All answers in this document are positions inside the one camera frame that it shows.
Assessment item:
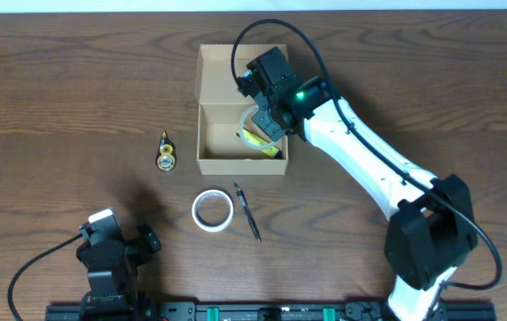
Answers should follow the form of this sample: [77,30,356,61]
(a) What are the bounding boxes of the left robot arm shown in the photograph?
[76,215,161,316]

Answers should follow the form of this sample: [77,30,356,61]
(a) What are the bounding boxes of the black aluminium mounting rail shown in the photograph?
[44,300,497,321]

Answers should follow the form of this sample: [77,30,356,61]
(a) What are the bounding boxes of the white tape roll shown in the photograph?
[191,189,234,233]

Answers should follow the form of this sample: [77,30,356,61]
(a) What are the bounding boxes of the yellow highlighter marker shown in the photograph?
[244,129,283,160]

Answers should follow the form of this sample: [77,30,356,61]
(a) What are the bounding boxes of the clear tape roll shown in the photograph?
[239,105,279,151]

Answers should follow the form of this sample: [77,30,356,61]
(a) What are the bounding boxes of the black pen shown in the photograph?
[233,183,262,243]

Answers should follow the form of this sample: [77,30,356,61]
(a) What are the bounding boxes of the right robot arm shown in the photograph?
[233,47,478,320]

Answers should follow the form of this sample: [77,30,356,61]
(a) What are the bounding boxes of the cardboard box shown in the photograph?
[195,44,289,176]

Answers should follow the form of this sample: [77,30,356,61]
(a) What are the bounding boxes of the yellow black correction tape dispenser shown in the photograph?
[154,130,176,172]

